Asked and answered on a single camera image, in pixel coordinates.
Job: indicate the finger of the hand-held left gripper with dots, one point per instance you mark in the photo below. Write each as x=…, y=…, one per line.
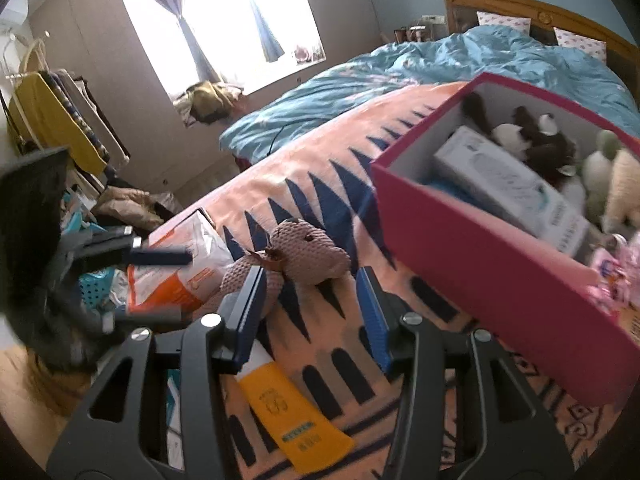
x=160, y=257
x=150, y=319

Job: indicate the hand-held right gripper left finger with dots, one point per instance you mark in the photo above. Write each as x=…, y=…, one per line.
x=250, y=315

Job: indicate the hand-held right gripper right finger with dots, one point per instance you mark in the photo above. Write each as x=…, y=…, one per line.
x=372, y=322

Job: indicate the pink cardboard box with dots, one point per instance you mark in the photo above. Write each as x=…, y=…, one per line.
x=475, y=285

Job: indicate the white product box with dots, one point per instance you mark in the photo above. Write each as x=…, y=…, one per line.
x=500, y=185

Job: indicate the cream fluffy plush toy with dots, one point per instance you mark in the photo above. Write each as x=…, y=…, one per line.
x=627, y=185

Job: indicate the orange white packet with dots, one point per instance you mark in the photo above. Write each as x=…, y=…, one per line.
x=190, y=260

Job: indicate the beige cloth heap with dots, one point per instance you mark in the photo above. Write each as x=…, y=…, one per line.
x=130, y=205

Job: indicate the teal plastic basket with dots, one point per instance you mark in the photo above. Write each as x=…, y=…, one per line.
x=97, y=285

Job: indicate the pink knitted teddy bear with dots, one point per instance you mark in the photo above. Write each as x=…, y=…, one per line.
x=310, y=250

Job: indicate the white teal packet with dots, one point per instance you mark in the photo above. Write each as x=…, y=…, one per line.
x=174, y=410

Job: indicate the orange yellow tube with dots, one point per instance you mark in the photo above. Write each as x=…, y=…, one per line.
x=285, y=410

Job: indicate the person's beige trousers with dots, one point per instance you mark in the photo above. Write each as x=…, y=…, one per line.
x=55, y=385

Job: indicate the clothes rack with garments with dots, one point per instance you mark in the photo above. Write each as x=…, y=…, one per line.
x=95, y=105
x=50, y=115

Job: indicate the olive clothes pile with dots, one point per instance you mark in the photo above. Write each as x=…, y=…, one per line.
x=210, y=97

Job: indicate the orange patterned blanket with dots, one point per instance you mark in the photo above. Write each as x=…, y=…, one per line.
x=320, y=135

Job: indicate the beige wardrobe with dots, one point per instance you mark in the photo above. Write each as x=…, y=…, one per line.
x=100, y=35

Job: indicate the purple curtain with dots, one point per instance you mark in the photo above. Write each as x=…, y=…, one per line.
x=265, y=30
x=190, y=35

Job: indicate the white air conditioner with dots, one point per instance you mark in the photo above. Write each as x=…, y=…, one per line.
x=12, y=7

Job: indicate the brown white plush dog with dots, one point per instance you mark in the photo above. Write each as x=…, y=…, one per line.
x=545, y=150

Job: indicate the bright window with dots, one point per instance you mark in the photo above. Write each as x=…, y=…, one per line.
x=225, y=10

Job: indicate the blue duvet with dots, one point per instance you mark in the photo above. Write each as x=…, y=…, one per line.
x=400, y=60

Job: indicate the grey green plush mouse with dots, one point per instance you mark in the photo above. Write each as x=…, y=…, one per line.
x=595, y=170

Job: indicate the bedside table with items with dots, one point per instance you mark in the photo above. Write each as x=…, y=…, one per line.
x=417, y=30

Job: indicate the white dotted pillow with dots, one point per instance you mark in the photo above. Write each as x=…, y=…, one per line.
x=582, y=45
x=502, y=22

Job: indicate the wooden headboard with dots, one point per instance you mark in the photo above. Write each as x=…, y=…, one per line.
x=500, y=2

